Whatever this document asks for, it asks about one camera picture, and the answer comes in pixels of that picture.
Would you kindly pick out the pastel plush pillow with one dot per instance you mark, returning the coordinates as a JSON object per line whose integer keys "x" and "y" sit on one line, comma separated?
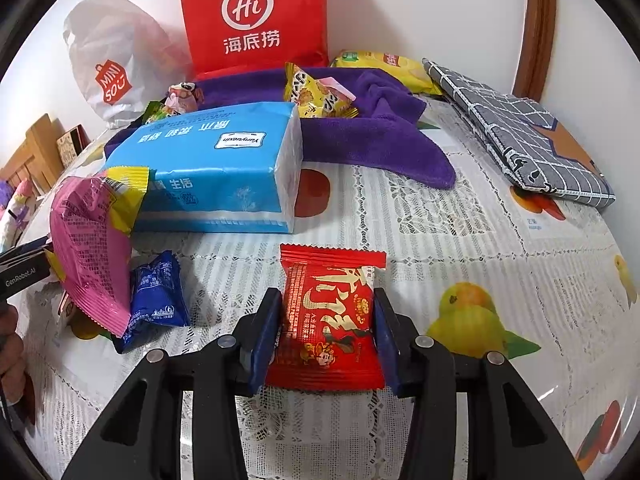
{"x": 15, "y": 215}

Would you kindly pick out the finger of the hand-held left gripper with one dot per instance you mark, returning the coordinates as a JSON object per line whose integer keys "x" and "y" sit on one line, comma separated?
{"x": 25, "y": 255}

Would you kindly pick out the red snack packet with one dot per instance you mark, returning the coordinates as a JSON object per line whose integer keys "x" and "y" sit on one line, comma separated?
{"x": 325, "y": 320}

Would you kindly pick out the wooden headboard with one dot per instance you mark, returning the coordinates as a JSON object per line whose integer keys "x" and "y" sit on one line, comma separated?
{"x": 30, "y": 155}

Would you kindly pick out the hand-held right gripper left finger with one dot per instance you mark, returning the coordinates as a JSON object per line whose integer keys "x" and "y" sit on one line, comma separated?
{"x": 262, "y": 345}

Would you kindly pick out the grey checked folded cloth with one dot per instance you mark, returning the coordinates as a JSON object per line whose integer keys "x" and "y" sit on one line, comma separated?
{"x": 525, "y": 135}

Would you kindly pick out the large pink snack packet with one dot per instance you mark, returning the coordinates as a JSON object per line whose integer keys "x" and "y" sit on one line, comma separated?
{"x": 90, "y": 255}

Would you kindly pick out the pale pink snack packet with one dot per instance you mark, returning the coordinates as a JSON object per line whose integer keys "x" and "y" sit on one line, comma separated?
{"x": 337, "y": 89}

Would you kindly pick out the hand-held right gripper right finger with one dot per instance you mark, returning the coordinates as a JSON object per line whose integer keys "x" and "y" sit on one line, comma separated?
{"x": 387, "y": 345}

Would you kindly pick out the green snack packet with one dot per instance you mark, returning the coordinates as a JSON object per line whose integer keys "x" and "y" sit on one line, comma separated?
{"x": 156, "y": 112}

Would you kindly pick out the blue snack packet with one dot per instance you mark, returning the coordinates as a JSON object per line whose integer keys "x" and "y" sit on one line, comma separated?
{"x": 155, "y": 300}

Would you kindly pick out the person's left hand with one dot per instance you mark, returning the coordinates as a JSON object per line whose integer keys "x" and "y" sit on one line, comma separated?
{"x": 10, "y": 355}

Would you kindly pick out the white plastic shopping bag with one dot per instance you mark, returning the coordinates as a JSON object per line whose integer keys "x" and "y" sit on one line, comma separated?
{"x": 115, "y": 65}

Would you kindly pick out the purple towel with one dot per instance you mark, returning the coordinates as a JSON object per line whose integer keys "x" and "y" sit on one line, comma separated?
{"x": 370, "y": 130}

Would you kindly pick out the patterned book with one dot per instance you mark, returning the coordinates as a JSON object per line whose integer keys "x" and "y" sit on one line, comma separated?
{"x": 72, "y": 147}

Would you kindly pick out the yellow chip bag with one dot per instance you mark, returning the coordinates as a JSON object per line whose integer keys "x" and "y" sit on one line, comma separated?
{"x": 385, "y": 70}

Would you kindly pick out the white panda snack packet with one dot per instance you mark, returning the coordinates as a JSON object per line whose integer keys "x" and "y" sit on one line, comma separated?
{"x": 182, "y": 99}

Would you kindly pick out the brown wooden door frame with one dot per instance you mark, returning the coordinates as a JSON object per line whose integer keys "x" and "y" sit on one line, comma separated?
{"x": 537, "y": 25}

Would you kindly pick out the blue tissue pack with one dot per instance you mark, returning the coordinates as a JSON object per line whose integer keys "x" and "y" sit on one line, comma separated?
{"x": 210, "y": 170}

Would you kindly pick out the red paper bag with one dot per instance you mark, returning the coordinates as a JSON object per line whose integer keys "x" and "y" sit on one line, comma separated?
{"x": 250, "y": 15}

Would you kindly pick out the yellow snack packet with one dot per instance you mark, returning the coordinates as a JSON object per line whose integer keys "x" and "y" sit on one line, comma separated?
{"x": 310, "y": 92}

